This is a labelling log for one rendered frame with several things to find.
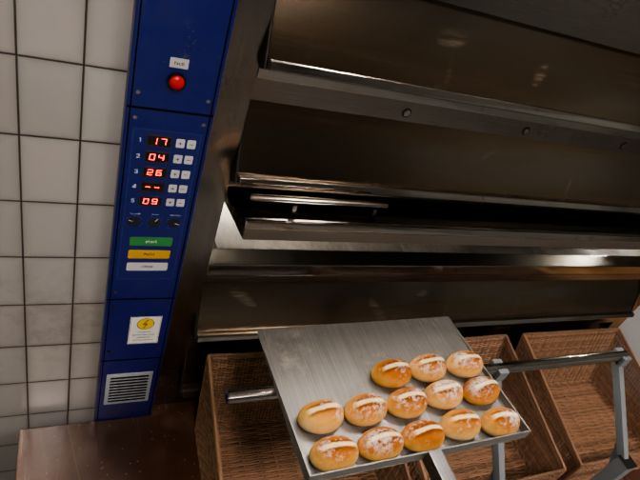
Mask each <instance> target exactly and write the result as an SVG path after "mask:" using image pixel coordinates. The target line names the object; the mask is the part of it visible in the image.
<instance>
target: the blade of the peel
mask: <svg viewBox="0 0 640 480"><path fill-rule="evenodd" d="M257 333H258V337H259V340H260V343H261V346H262V349H263V352H264V354H265V358H266V361H267V364H268V367H269V370H270V376H271V379H272V382H273V385H274V387H275V390H276V393H277V397H278V400H279V403H280V406H281V409H282V412H283V414H284V418H285V421H286V424H287V427H288V430H289V433H290V439H291V442H292V444H293V447H294V450H295V453H296V456H297V460H298V463H299V466H300V469H301V471H302V474H303V478H304V480H329V479H332V478H337V477H342V476H346V475H351V474H355V473H360V472H364V471H369V470H377V469H382V468H386V467H391V466H395V465H400V464H405V463H408V462H413V461H418V460H422V459H423V458H424V457H425V456H426V455H427V453H428V452H429V451H432V450H428V451H423V452H414V451H411V450H408V449H406V448H405V447H404V446H403V449H402V450H401V452H400V453H399V454H398V455H397V456H396V457H394V458H391V459H386V460H381V461H376V462H373V461H369V460H367V459H365V458H363V457H362V456H361V455H360V454H358V458H357V460H356V462H355V463H354V464H353V465H352V466H351V467H348V468H343V469H339V470H331V471H326V472H324V471H320V470H318V469H316V468H315V467H314V466H313V465H312V463H311V462H310V449H311V447H312V446H313V445H314V444H315V443H316V442H317V441H318V440H320V439H322V438H324V437H327V436H331V435H342V436H346V437H348V438H350V439H352V440H353V441H354V442H355V443H356V444H357V442H358V440H359V438H360V436H361V435H362V434H363V433H364V432H366V431H367V430H370V429H373V428H377V427H389V428H393V429H396V430H398V431H399V432H400V433H401V432H402V430H403V428H404V427H405V426H406V425H408V424H409V423H411V422H414V421H417V420H431V421H434V422H436V423H438V424H439V423H440V420H441V418H442V417H443V416H444V415H445V414H446V413H447V412H449V411H451V410H458V409H466V410H472V411H474V412H475V413H476V414H477V415H478V416H479V418H481V416H482V414H483V413H484V412H486V411H487V410H490V409H494V408H508V409H511V410H514V411H515V412H516V413H517V414H518V416H519V418H520V426H519V429H518V431H517V432H516V433H512V434H507V435H502V436H497V437H494V436H490V435H488V434H486V433H484V432H483V431H482V430H481V429H480V431H479V433H478V434H477V435H476V436H475V437H474V438H472V439H470V440H464V441H458V440H452V439H449V438H448V437H446V436H445V440H444V443H443V444H442V446H441V447H440V448H439V449H437V450H441V451H442V452H443V453H444V455H445V454H450V453H454V452H458V451H463V450H471V449H476V448H481V447H485V446H489V445H494V444H499V443H503V442H508V441H512V440H516V439H521V438H526V436H527V435H528V434H529V433H530V432H531V430H530V428H529V427H528V425H527V424H526V423H525V421H524V420H523V418H522V417H521V416H520V414H519V413H518V412H517V410H516V409H515V407H514V406H513V405H512V403H511V402H510V400H509V399H508V397H507V396H506V395H505V393H504V392H502V390H501V389H500V392H499V395H498V397H497V399H496V400H495V401H493V402H492V403H490V404H487V405H481V406H477V405H473V404H471V403H469V402H467V401H466V400H465V399H464V398H463V399H462V401H461V403H460V404H459V405H458V406H456V407H455V408H452V409H448V410H438V409H435V408H432V407H430V406H429V405H428V404H427V407H426V409H425V411H424V412H423V413H422V414H421V415H419V416H417V417H414V418H410V419H402V418H397V417H395V416H393V415H391V414H390V413H389V412H388V411H387V413H386V415H385V417H384V418H383V419H382V420H381V421H380V422H378V423H377V424H374V425H371V426H367V427H358V426H354V425H353V424H351V423H349V422H348V421H347V419H346V418H345V414H344V420H343V422H342V424H341V425H340V426H339V428H337V429H336V430H334V431H332V432H329V433H324V434H313V433H309V432H306V431H304V430H303V429H302V428H301V427H300V426H299V424H298V421H297V416H298V413H299V411H300V409H302V408H303V407H304V406H306V405H307V404H308V403H310V402H313V401H316V400H323V399H327V400H332V401H335V402H337V403H339V404H340V405H341V406H342V408H343V409H344V408H345V406H346V404H347V403H348V401H349V400H350V399H351V398H352V397H354V396H356V395H358V394H362V393H374V394H377V395H379V396H381V397H383V398H384V400H385V401H387V399H388V397H389V396H390V395H391V394H392V393H393V392H394V391H396V390H399V389H402V388H417V389H420V390H421V391H425V389H426V388H427V386H429V385H430V384H432V383H434V382H429V383H427V382H421V381H418V380H416V379H414V378H413V377H411V379H410V380H409V382H408V383H407V384H406V385H404V386H402V387H399V388H393V389H390V388H384V387H381V386H379V385H377V384H376V383H374V382H373V380H372V378H371V371H372V369H373V367H374V366H375V365H376V364H378V363H380V362H382V361H384V360H387V359H401V360H404V361H406V362H407V363H408V364H410V362H411V361H412V360H413V359H414V358H415V357H417V356H420V355H423V354H429V353H432V354H437V355H440V356H441V357H443V358H444V360H445V361H446V364H447V360H448V358H449V357H450V356H451V355H452V354H454V353H456V352H458V351H462V350H468V351H472V352H474V351H473V350H472V349H471V347H470V346H469V344H468V343H467V341H466V340H465V339H464V337H463V336H462V335H461V333H460V332H459V330H458V329H457V328H456V327H455V326H454V325H453V323H452V322H451V320H450V318H449V317H448V316H444V317H430V318H415V319H401V320H388V321H373V322H359V323H345V324H330V325H317V326H303V327H288V328H274V329H260V330H257ZM479 376H487V377H490V378H492V377H491V375H490V373H489V372H488V371H487V369H486V368H485V367H484V365H483V368H482V370H481V372H480V373H479V374H477V375H476V376H473V377H470V378H460V377H456V376H454V375H452V374H451V373H449V372H448V370H446V373H445V375H444V376H443V377H442V378H441V379H440V380H452V381H455V382H457V383H459V384H460V385H461V387H462V388H463V387H464V385H465V384H466V382H468V381H469V380H471V379H472V378H475V377H479ZM492 379H493V378H492ZM440 380H437V381H440Z"/></svg>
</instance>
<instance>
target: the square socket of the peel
mask: <svg viewBox="0 0 640 480"><path fill-rule="evenodd" d="M423 462H424V464H425V467H426V469H427V471H428V473H429V475H430V478H431V480H457V479H456V477H455V476H454V474H453V472H452V470H451V468H450V465H449V463H448V461H447V459H446V457H445V455H444V453H443V452H442V451H441V450H433V451H429V452H428V453H427V455H426V456H425V457H424V458H423Z"/></svg>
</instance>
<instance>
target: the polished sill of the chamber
mask: <svg viewBox="0 0 640 480"><path fill-rule="evenodd" d="M430 274H640V256H606V255H551V254H496V253H442V252H386V251H332V250H223V249H212V252H211V256H210V262H209V266H208V270H207V274H206V275H207V276H213V275H430Z"/></svg>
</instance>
